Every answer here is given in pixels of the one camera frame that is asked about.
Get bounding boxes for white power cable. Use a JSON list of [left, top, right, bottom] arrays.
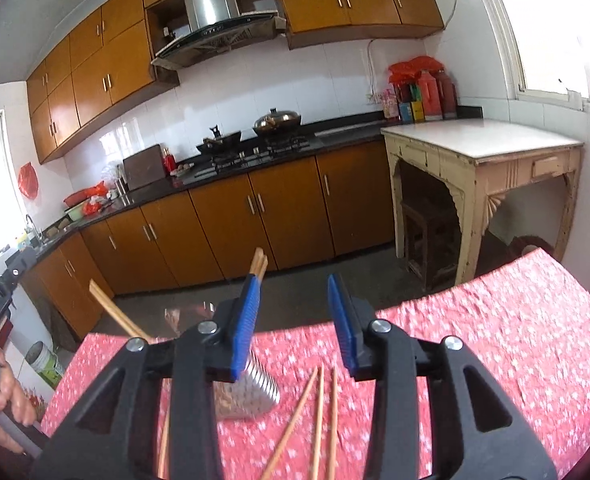
[[366, 37, 378, 96]]

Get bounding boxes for stainless steel range hood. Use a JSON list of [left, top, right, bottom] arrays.
[[151, 0, 287, 71]]

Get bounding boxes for dark wooden cutting board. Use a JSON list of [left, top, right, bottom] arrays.
[[122, 144, 167, 192]]

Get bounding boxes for metal wire utensil holder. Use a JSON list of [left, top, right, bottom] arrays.
[[164, 301, 282, 422]]

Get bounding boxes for sliding window with white frame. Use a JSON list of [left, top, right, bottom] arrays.
[[480, 0, 590, 116]]

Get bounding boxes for wooden base cabinets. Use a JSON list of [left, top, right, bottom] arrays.
[[25, 140, 401, 341]]

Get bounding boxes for dark red thermos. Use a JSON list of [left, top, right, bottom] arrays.
[[435, 67, 459, 120]]

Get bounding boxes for cream wooden side table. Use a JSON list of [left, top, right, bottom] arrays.
[[380, 119, 585, 286]]

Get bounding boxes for dark round wooden object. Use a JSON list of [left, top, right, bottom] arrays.
[[506, 234, 560, 267]]

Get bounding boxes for red floral tablecloth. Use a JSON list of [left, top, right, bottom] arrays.
[[40, 247, 590, 480]]

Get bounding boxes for wok with metal lid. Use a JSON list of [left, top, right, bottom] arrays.
[[253, 107, 302, 138]]

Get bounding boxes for metal faucet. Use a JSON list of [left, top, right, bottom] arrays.
[[25, 214, 46, 248]]

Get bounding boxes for black gas stove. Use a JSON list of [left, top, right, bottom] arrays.
[[182, 135, 312, 176]]

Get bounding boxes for set of wooden chopsticks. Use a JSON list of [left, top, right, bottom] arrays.
[[89, 280, 340, 480]]

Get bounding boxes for black wok with handle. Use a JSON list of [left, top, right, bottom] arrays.
[[196, 124, 243, 157]]

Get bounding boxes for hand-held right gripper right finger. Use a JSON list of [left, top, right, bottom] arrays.
[[326, 273, 558, 480]]

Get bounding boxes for red plastic jug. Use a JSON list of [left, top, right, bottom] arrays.
[[417, 71, 443, 122]]

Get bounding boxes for large red plastic bag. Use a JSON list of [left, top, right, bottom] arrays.
[[388, 56, 443, 86]]

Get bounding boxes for black kitchen countertop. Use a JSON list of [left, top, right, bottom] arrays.
[[30, 106, 485, 253]]

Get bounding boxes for person's left hand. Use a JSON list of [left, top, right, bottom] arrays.
[[0, 344, 40, 457]]

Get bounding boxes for white green plastic bucket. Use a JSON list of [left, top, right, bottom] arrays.
[[25, 340, 66, 390]]

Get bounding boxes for hanging red plastic bag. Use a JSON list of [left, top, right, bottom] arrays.
[[17, 161, 40, 200]]

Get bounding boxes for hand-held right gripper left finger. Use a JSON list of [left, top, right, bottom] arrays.
[[30, 272, 263, 480]]

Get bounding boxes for pink label bottle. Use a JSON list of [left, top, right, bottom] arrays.
[[381, 87, 401, 121]]

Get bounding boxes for wooden wall cabinets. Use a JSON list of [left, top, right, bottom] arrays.
[[26, 0, 445, 165]]

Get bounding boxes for white plastic bag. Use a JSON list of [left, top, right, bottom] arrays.
[[100, 162, 126, 186]]

